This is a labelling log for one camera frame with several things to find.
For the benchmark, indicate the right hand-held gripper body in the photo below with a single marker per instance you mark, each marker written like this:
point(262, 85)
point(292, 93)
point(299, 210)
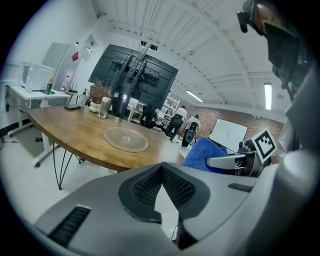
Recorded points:
point(263, 147)

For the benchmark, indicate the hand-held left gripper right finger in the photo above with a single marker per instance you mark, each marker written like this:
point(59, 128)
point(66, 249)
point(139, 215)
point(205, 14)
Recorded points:
point(225, 200)

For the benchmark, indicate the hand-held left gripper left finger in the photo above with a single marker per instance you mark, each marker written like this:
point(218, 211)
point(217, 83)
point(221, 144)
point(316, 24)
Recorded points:
point(107, 215)

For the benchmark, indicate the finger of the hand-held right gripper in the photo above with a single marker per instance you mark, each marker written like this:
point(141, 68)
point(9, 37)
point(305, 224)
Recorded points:
point(222, 162)

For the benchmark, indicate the blue cloth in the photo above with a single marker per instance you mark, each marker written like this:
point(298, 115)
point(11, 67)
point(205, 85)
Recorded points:
point(200, 152)

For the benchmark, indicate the clear glass plate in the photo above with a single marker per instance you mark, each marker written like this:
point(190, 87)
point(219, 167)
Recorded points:
point(125, 140)

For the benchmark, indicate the whiteboard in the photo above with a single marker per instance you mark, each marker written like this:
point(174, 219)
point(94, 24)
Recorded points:
point(230, 132)

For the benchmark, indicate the ceiling tube light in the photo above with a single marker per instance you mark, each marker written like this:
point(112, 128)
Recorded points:
point(268, 96)
point(194, 96)

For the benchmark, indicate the black hairpin table leg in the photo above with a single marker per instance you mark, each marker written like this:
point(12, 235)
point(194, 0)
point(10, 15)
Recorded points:
point(60, 186)

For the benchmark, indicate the black office chair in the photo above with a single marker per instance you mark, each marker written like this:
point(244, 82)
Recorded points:
point(175, 126)
point(148, 117)

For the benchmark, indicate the person's grey shirt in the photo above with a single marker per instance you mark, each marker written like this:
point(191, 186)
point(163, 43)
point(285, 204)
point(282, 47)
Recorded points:
point(307, 105)

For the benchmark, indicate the white shelving rack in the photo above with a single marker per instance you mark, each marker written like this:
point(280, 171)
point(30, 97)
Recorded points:
point(172, 103)

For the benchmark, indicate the black monitor on stand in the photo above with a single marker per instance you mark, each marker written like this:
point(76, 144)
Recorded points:
point(107, 65)
point(160, 82)

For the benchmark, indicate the glass jar with pale lid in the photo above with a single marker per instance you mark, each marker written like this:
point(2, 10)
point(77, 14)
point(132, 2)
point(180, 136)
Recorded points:
point(103, 110)

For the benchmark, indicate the white bumpy vase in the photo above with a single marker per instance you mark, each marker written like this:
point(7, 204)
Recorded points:
point(95, 107)

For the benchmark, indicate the black flat box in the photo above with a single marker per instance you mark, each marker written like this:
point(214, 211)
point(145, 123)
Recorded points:
point(72, 107)

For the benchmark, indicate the clear pump bottle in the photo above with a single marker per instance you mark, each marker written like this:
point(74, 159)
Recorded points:
point(83, 100)

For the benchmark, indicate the dried brown plant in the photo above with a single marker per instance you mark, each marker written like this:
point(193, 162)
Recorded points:
point(100, 91)

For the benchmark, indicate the black router with antennas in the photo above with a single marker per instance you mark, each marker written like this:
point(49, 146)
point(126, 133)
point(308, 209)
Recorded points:
point(73, 92)

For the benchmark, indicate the person's head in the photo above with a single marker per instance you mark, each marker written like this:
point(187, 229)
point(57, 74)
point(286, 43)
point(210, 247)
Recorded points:
point(262, 17)

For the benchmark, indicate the white bottle with red label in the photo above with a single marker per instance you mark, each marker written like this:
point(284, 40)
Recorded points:
point(63, 85)

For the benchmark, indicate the green bottle with orange cap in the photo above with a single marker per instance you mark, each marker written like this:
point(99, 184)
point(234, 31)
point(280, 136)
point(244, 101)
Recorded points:
point(49, 86)

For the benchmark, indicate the white desk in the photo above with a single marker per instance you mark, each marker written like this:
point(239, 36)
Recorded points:
point(25, 93)

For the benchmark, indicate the white refrigerator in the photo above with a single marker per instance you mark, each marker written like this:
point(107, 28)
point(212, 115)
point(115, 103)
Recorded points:
point(60, 65)

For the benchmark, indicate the red square paper sign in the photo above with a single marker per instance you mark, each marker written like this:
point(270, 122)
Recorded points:
point(75, 56)

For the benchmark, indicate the black head-worn camera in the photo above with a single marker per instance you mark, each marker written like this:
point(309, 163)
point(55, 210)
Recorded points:
point(243, 20)

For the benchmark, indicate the black ceiling mount plate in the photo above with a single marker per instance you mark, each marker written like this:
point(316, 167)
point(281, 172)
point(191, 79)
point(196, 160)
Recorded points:
point(149, 45)

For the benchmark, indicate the white wall panel box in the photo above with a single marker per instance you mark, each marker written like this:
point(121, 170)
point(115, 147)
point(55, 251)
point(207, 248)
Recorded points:
point(89, 47)

